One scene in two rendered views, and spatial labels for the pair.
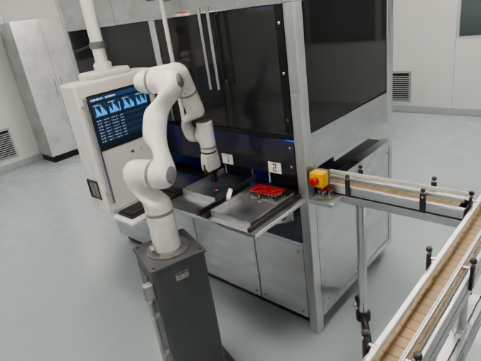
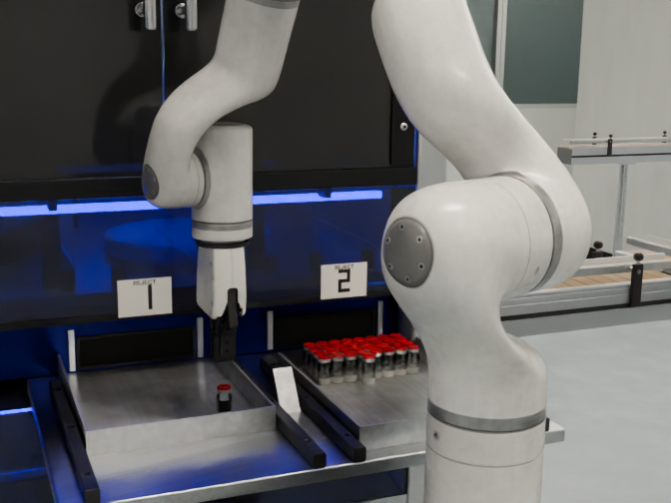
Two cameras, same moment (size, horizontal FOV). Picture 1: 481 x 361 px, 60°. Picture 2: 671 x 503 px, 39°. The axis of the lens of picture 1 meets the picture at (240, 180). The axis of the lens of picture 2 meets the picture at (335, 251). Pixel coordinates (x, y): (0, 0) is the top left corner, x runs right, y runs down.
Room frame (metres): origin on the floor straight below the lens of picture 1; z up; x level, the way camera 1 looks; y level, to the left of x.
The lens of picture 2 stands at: (1.42, 1.26, 1.40)
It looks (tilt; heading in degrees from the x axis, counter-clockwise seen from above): 12 degrees down; 293
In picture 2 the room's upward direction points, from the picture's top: 1 degrees clockwise
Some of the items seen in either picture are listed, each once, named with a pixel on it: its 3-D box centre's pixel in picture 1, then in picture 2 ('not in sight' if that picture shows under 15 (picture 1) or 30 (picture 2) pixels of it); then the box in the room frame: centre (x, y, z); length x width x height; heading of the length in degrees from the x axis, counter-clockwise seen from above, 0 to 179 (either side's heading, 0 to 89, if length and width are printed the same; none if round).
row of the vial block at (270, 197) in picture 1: (263, 195); (368, 364); (1.93, -0.11, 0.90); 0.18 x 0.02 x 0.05; 45
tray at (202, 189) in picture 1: (220, 184); (158, 389); (2.19, 0.12, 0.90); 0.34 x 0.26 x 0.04; 135
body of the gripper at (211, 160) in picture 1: (210, 159); (222, 272); (2.06, 0.14, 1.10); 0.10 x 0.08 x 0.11; 135
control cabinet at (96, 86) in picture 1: (120, 136); not in sight; (2.44, 0.67, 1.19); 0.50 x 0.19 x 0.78; 135
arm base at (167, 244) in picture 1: (163, 230); (481, 493); (1.63, 0.37, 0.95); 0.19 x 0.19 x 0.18
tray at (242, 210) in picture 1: (253, 204); (392, 386); (1.87, -0.04, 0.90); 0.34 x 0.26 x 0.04; 135
